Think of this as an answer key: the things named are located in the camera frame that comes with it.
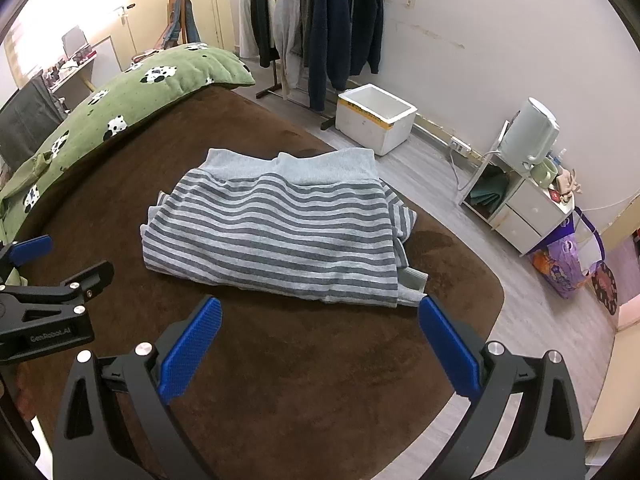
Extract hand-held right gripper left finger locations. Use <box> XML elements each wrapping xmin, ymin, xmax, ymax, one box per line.
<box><xmin>52</xmin><ymin>296</ymin><xmax>223</xmax><ymax>480</ymax></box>

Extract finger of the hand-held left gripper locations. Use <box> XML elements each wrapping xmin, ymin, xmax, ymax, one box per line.
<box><xmin>0</xmin><ymin>234</ymin><xmax>53</xmax><ymax>283</ymax></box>
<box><xmin>0</xmin><ymin>260</ymin><xmax>115</xmax><ymax>333</ymax></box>

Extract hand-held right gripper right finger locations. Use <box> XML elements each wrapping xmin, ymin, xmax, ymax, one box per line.
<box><xmin>418</xmin><ymin>296</ymin><xmax>586</xmax><ymax>480</ymax></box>

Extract grey striped hoodie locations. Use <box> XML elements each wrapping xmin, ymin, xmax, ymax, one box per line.
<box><xmin>140</xmin><ymin>147</ymin><xmax>430</xmax><ymax>309</ymax></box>

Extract metal clothes rack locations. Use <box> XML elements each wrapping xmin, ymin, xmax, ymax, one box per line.
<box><xmin>255</xmin><ymin>67</ymin><xmax>351</xmax><ymax>132</ymax></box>

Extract wooden chair with clothes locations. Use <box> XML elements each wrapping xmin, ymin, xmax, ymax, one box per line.
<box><xmin>130</xmin><ymin>0</ymin><xmax>203</xmax><ymax>69</ymax></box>

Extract row of hanging clothes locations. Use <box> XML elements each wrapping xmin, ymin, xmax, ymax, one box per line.
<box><xmin>237</xmin><ymin>0</ymin><xmax>389</xmax><ymax>114</ymax></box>

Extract dark grey fabric cover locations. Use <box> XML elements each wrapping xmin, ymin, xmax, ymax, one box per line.
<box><xmin>0</xmin><ymin>77</ymin><xmax>69</xmax><ymax>172</ymax></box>

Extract purple plastic bag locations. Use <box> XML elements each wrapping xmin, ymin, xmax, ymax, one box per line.
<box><xmin>530</xmin><ymin>210</ymin><xmax>607</xmax><ymax>302</ymax></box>

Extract white drawer cabinet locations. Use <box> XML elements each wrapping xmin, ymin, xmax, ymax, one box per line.
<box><xmin>459</xmin><ymin>120</ymin><xmax>577</xmax><ymax>257</ymax></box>

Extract dark green folded mat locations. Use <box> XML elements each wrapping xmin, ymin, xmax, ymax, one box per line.
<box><xmin>470</xmin><ymin>165</ymin><xmax>509</xmax><ymax>209</ymax></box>

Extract dark patterned round item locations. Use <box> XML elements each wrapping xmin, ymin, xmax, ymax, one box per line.
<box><xmin>590</xmin><ymin>260</ymin><xmax>620</xmax><ymax>317</ymax></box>

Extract white desk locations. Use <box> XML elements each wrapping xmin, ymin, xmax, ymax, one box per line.
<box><xmin>45</xmin><ymin>35</ymin><xmax>124</xmax><ymax>107</ymax></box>

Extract green mug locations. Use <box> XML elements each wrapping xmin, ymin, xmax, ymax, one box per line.
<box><xmin>530</xmin><ymin>159</ymin><xmax>559</xmax><ymax>189</ymax></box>

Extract green panda print duvet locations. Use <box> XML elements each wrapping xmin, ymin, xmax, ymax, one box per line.
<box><xmin>0</xmin><ymin>42</ymin><xmax>256</xmax><ymax>247</ymax></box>

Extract small desk monitor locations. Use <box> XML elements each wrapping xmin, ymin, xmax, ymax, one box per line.
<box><xmin>61</xmin><ymin>25</ymin><xmax>87</xmax><ymax>57</ymax></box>

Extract white foam box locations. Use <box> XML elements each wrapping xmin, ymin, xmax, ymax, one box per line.
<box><xmin>335</xmin><ymin>84</ymin><xmax>418</xmax><ymax>157</ymax></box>

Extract pale green kettle appliance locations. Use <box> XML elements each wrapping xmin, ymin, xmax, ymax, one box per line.
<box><xmin>499</xmin><ymin>97</ymin><xmax>561</xmax><ymax>177</ymax></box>

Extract blue jeans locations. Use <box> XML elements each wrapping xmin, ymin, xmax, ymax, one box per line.
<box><xmin>162</xmin><ymin>0</ymin><xmax>201</xmax><ymax>47</ymax></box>

